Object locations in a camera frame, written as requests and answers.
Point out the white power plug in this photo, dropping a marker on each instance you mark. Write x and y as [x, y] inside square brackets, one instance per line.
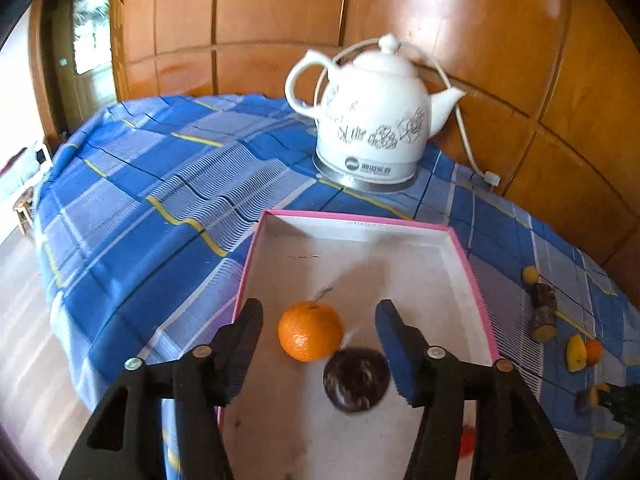
[493, 179]

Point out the pink-edged white cardboard box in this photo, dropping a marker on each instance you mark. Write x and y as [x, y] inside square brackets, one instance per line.
[350, 260]

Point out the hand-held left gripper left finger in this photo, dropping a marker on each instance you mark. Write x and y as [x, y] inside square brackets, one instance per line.
[245, 340]

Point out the small yellow fruit piece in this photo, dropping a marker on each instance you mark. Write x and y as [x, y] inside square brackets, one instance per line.
[530, 275]

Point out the yellow fruit wedge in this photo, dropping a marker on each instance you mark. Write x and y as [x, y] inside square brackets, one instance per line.
[575, 353]

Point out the blue plaid tablecloth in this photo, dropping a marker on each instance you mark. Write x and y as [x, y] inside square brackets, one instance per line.
[150, 200]

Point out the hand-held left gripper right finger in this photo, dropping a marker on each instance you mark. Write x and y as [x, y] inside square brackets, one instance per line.
[395, 345]

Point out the metal kettle base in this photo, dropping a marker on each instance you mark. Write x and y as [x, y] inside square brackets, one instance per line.
[350, 182]

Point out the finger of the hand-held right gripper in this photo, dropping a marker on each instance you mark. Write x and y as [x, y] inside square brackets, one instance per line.
[620, 407]

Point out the wooden door with window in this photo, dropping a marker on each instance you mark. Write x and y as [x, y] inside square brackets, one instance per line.
[80, 60]

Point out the small wooden stool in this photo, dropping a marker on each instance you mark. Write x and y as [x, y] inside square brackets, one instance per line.
[22, 212]

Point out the small red piece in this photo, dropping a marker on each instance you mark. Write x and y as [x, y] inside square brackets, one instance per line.
[468, 442]

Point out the dark round fruit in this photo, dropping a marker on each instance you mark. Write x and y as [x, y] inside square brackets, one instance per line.
[356, 380]

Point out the tangerine with short stem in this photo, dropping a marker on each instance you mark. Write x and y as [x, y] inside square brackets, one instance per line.
[310, 330]

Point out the white ceramic electric kettle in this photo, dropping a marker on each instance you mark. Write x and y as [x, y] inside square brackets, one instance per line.
[372, 115]

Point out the dark eggplant chunk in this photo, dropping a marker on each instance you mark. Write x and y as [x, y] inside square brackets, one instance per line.
[543, 312]

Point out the tangerine with leafy stem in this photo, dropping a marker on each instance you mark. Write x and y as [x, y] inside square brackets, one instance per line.
[594, 352]

